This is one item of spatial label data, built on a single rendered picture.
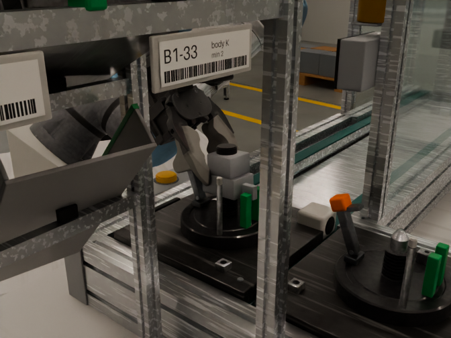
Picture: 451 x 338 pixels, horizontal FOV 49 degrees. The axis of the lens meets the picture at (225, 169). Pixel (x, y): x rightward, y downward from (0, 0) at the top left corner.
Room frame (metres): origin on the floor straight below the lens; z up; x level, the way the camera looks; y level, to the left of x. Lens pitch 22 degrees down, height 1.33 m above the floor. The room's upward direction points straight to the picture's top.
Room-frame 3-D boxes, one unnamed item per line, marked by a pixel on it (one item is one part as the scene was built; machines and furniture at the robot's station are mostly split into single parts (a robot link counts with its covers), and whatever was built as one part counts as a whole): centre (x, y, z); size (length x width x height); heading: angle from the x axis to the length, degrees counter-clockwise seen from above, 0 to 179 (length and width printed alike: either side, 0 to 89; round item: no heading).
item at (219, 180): (0.60, 0.01, 1.03); 0.01 x 0.01 x 0.08
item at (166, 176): (0.86, 0.11, 0.96); 0.04 x 0.04 x 0.02
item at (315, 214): (0.68, -0.14, 0.97); 0.05 x 0.05 x 0.04; 51
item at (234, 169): (0.66, -0.01, 1.06); 0.08 x 0.04 x 0.07; 47
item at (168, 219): (0.66, 0.00, 0.96); 0.24 x 0.24 x 0.02; 51
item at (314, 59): (6.47, -1.24, 0.20); 1.20 x 0.80 x 0.41; 43
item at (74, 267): (0.97, -0.06, 0.91); 0.89 x 0.06 x 0.11; 141
